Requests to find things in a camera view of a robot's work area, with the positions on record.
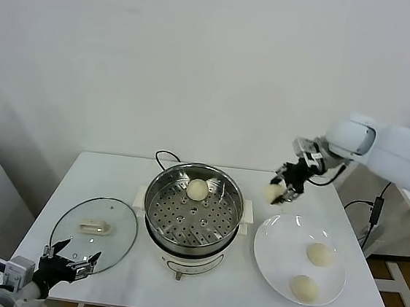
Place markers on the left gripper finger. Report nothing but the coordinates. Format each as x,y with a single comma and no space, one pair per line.
81,268
54,247

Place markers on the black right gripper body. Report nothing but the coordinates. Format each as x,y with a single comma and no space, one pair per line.
298,174

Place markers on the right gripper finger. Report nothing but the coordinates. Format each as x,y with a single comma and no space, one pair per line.
281,172
290,195

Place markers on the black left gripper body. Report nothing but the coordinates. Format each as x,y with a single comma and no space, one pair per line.
53,267

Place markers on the white steamed baozi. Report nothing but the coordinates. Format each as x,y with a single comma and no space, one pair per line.
197,190
319,254
303,288
272,193

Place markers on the round glass pot lid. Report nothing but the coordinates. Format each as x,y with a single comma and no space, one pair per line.
72,227

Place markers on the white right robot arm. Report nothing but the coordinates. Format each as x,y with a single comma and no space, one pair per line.
392,147

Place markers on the perforated steel steamer basket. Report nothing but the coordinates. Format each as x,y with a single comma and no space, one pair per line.
191,218

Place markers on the large white plate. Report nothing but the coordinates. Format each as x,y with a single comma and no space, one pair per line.
282,257

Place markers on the white electric cooker pot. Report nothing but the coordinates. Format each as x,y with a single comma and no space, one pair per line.
193,260

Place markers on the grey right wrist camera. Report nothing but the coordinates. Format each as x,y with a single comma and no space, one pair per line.
303,144

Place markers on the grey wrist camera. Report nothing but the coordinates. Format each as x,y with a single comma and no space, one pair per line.
303,144
16,269

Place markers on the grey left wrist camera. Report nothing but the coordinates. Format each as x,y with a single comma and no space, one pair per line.
16,269

